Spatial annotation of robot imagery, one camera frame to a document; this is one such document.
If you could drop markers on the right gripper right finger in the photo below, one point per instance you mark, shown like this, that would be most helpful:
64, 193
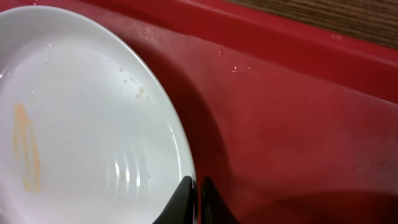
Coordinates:
214, 210

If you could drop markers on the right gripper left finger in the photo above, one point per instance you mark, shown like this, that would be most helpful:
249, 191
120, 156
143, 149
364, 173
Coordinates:
181, 208

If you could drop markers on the white round plate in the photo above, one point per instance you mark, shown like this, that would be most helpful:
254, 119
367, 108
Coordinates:
88, 134

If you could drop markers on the red plastic tray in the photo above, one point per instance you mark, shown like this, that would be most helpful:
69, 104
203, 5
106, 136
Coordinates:
292, 124

